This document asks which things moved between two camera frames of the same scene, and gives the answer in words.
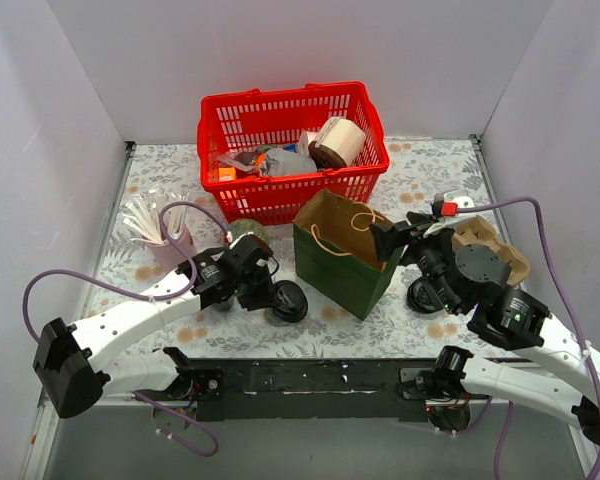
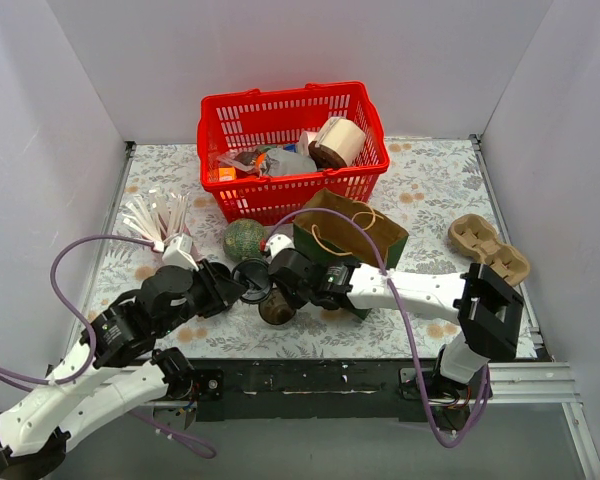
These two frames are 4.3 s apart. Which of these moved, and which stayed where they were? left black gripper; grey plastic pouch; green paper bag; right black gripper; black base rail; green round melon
Moved: right black gripper; left black gripper
Stayed: black base rail; green round melon; green paper bag; grey plastic pouch
